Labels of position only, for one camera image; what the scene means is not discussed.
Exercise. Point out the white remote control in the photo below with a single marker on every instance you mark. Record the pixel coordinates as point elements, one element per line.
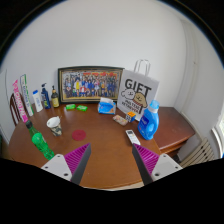
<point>132,137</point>

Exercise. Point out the blue detergent bottle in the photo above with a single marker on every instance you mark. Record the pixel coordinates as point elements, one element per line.
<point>149,121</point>

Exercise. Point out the pink toothpaste box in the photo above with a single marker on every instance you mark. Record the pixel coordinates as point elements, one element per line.
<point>19,102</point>

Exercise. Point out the round red coaster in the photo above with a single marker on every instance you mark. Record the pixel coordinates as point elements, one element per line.
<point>78,135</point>

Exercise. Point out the white lotion bottle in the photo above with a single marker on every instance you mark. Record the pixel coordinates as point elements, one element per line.
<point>37,101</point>

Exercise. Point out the dark blue pump bottle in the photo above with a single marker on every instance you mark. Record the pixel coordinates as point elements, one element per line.
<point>45,97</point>

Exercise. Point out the green white toothpaste box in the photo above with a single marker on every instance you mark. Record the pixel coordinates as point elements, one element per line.
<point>23,84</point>

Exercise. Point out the white radiator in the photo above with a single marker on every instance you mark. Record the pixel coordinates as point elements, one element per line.
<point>203,153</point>

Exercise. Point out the green plastic soda bottle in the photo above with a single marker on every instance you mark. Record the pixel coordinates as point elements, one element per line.
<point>39,141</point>

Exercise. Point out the amber pump bottle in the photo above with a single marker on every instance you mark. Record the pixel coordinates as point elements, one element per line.
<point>55,98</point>

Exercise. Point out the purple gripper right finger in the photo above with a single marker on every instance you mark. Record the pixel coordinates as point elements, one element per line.
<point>152,166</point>

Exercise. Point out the brown wooden chair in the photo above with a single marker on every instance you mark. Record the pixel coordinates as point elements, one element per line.
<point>16,117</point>

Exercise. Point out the rubik's cube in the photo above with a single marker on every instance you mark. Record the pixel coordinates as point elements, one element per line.
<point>130,116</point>

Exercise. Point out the white gift paper bag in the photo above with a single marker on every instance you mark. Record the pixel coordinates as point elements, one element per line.
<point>137,89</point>

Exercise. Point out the framed group photo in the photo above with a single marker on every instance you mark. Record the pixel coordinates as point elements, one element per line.
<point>88,83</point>

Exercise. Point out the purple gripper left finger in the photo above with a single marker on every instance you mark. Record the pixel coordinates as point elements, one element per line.
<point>71,166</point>

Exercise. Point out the paper cup with spoon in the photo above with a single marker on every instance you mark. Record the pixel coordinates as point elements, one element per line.
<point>54,124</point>

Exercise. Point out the small snack packet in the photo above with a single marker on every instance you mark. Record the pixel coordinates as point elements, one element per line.
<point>120,120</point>

